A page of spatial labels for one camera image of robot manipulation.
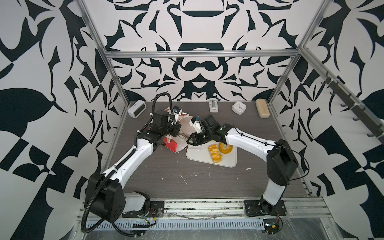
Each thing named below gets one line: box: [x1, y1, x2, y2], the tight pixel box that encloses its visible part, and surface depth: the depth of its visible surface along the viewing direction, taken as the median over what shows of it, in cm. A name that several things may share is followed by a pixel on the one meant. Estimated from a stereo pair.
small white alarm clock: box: [231, 101, 247, 115], surface depth 116 cm
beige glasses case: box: [255, 98, 270, 119], surface depth 114 cm
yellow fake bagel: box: [218, 142, 233, 154], surface depth 93 cm
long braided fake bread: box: [208, 144, 223, 163], surface depth 91 cm
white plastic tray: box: [186, 139, 238, 168], surface depth 93 cm
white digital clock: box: [128, 99, 147, 119], surface depth 108 cm
